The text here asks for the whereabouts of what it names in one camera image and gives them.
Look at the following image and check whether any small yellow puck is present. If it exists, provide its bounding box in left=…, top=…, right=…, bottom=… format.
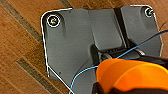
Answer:
left=95, top=58, right=168, bottom=93

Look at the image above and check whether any blue cable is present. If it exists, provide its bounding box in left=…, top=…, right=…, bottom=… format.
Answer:
left=68, top=29, right=168, bottom=94

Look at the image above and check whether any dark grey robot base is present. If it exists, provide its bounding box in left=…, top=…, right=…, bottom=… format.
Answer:
left=40, top=3, right=164, bottom=94

